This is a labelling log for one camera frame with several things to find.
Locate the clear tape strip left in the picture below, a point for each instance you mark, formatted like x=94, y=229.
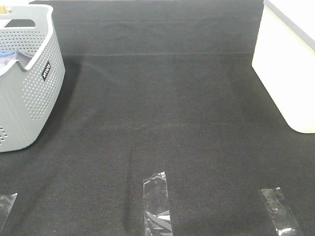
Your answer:
x=6, y=204

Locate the grey perforated laundry basket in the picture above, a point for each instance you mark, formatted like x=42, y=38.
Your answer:
x=27, y=98

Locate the cream plastic storage bin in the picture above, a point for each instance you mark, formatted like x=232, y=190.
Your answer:
x=284, y=59

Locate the clear tape strip centre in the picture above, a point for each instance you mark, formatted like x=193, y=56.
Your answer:
x=157, y=218

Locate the clear tape strip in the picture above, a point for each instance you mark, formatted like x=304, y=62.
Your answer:
x=280, y=213
x=6, y=204
x=157, y=218

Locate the blue towel in basket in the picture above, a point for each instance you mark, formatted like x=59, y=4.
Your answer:
x=6, y=53

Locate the clear tape strip right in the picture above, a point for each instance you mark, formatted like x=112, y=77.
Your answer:
x=280, y=213

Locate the grey microfibre towel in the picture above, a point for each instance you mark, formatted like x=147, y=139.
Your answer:
x=17, y=62

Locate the black table cloth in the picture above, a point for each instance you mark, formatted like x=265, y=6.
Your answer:
x=156, y=86

